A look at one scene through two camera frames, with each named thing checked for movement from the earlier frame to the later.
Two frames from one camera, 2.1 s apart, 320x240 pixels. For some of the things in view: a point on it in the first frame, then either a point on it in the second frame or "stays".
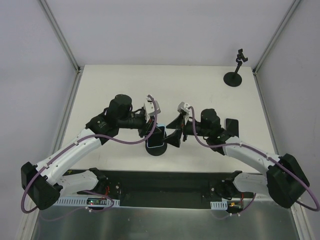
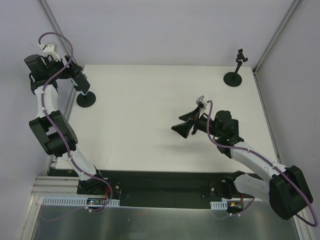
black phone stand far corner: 234,79 stays
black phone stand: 156,150 -> 87,100
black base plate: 139,189 stays
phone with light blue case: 155,140 -> 81,81
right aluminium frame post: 280,28 stays
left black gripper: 146,125 -> 75,75
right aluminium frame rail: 266,113 stays
